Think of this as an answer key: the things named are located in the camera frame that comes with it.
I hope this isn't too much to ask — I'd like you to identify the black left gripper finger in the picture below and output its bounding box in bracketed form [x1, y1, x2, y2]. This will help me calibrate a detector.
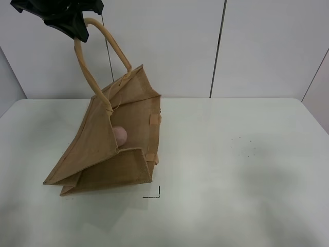
[44, 11, 89, 43]

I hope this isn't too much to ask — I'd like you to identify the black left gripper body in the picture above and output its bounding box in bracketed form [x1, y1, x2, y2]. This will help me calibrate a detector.
[10, 0, 104, 20]

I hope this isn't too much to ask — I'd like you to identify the pink peach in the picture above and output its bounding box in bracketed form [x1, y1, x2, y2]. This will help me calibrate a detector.
[113, 126, 127, 147]

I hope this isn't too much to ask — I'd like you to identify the brown linen tote bag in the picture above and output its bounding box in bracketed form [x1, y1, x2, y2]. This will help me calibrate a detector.
[44, 17, 161, 196]

